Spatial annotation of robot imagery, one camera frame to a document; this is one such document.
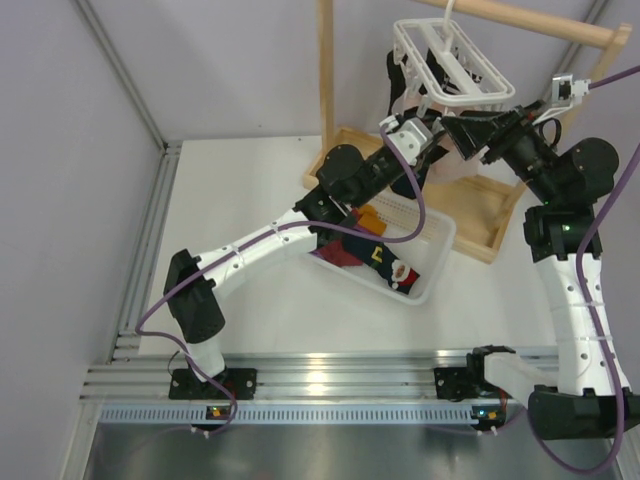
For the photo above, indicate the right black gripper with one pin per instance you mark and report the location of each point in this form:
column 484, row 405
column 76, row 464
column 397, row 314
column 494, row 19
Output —
column 471, row 135

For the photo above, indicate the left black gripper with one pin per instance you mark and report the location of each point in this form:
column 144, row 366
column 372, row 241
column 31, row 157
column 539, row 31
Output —
column 435, row 138

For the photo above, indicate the white plastic clip hanger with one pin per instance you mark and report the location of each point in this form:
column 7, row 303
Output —
column 413, row 38

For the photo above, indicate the navy santa sock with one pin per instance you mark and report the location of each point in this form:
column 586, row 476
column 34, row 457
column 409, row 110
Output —
column 397, row 273
column 404, row 188

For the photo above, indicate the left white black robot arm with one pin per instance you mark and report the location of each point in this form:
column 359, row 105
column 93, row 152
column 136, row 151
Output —
column 326, row 215

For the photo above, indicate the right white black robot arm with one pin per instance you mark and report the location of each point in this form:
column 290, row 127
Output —
column 590, row 396

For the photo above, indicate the black sock on hanger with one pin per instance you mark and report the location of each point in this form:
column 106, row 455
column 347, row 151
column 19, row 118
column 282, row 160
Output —
column 397, row 83

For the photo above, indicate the black white striped sock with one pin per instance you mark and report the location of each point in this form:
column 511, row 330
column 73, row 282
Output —
column 443, row 78

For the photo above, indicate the wooden drying rack stand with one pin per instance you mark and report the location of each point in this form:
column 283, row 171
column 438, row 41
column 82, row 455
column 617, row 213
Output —
column 480, row 206

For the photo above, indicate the maroon orange sock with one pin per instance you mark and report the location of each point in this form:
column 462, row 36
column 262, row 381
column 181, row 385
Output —
column 369, row 221

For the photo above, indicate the maroon purple sock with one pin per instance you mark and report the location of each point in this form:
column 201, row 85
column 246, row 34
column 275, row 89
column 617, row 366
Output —
column 335, row 254

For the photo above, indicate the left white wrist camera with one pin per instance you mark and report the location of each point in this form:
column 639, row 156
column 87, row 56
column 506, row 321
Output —
column 407, row 139

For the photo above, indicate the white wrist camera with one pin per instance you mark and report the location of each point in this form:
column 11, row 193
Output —
column 407, row 139
column 566, row 91

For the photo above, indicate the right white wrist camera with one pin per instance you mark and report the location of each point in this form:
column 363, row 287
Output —
column 566, row 91

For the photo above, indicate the aluminium mounting rail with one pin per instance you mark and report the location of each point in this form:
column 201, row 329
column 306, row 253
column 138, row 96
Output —
column 323, row 377

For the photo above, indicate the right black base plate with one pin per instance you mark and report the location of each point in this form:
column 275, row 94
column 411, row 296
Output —
column 459, row 383

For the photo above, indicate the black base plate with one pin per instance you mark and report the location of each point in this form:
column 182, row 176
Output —
column 239, row 382
column 459, row 383

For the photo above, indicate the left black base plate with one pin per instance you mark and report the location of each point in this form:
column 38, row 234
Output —
column 239, row 382

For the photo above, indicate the aluminium corner frame profile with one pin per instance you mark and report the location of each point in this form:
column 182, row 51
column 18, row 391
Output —
column 146, row 247

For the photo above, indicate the grey slotted cable duct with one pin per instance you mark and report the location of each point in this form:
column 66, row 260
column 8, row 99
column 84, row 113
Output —
column 248, row 413

